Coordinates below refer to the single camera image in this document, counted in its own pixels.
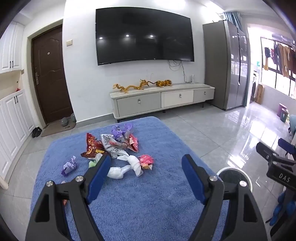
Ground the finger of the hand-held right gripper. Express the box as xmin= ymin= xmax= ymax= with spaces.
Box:
xmin=256 ymin=142 xmax=285 ymax=164
xmin=278 ymin=138 xmax=296 ymax=154

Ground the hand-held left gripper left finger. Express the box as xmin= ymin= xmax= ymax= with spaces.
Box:
xmin=25 ymin=154 xmax=111 ymax=241

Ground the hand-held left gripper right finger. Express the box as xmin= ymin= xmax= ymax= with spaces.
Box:
xmin=181 ymin=154 xmax=271 ymax=241

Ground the green wrapper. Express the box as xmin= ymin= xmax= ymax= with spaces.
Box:
xmin=89 ymin=153 xmax=102 ymax=168

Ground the white tissue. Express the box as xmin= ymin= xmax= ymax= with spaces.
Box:
xmin=107 ymin=165 xmax=131 ymax=180

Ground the small purple wrapper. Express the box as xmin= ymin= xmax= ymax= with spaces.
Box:
xmin=61 ymin=156 xmax=77 ymax=176

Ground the red snack wrapper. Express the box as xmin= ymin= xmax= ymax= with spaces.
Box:
xmin=80 ymin=133 xmax=109 ymax=158

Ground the white printed snack wrapper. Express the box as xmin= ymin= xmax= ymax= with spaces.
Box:
xmin=100 ymin=133 xmax=130 ymax=159

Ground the white twisted candy wrapper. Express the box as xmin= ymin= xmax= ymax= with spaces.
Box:
xmin=117 ymin=155 xmax=142 ymax=177

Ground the orange red wrapper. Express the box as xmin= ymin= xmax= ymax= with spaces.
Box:
xmin=126 ymin=134 xmax=139 ymax=153

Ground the large purple wrapper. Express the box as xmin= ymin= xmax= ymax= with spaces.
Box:
xmin=111 ymin=123 xmax=134 ymax=142

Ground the pink wrapper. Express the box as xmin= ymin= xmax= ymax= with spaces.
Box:
xmin=138 ymin=154 xmax=154 ymax=171

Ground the person's right hand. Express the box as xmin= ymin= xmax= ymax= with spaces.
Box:
xmin=270 ymin=191 xmax=288 ymax=226

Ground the purple bucket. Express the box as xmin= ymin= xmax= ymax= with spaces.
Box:
xmin=277 ymin=103 xmax=288 ymax=116

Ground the blue fluffy rug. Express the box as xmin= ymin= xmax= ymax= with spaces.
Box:
xmin=30 ymin=116 xmax=229 ymax=241

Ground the cardboard box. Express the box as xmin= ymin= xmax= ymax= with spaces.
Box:
xmin=254 ymin=84 xmax=265 ymax=104

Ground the brown door mat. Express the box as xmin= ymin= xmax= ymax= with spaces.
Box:
xmin=42 ymin=120 xmax=77 ymax=138

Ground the washing machine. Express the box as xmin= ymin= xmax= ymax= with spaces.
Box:
xmin=251 ymin=68 xmax=260 ymax=100

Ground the grey white television stand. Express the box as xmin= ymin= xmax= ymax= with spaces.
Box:
xmin=109 ymin=83 xmax=215 ymax=123

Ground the hanging laundry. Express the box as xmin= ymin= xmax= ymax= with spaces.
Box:
xmin=264 ymin=39 xmax=296 ymax=78

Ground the long golden dragon ornament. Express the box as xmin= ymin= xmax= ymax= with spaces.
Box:
xmin=113 ymin=79 xmax=156 ymax=93

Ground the grey refrigerator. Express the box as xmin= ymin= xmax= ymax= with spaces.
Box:
xmin=203 ymin=20 xmax=250 ymax=110

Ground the white base cabinet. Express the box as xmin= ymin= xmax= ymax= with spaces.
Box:
xmin=0 ymin=89 xmax=36 ymax=183

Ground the brown wooden door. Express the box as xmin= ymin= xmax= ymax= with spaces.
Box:
xmin=31 ymin=24 xmax=74 ymax=126

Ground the blue curtain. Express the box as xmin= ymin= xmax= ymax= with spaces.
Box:
xmin=223 ymin=11 xmax=242 ymax=29

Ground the television cable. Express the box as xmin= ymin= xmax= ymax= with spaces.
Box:
xmin=168 ymin=59 xmax=187 ymax=83

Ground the black wall television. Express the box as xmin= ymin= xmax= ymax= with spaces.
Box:
xmin=95 ymin=8 xmax=195 ymax=66

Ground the white wall cabinet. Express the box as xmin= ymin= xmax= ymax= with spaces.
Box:
xmin=0 ymin=21 xmax=25 ymax=74

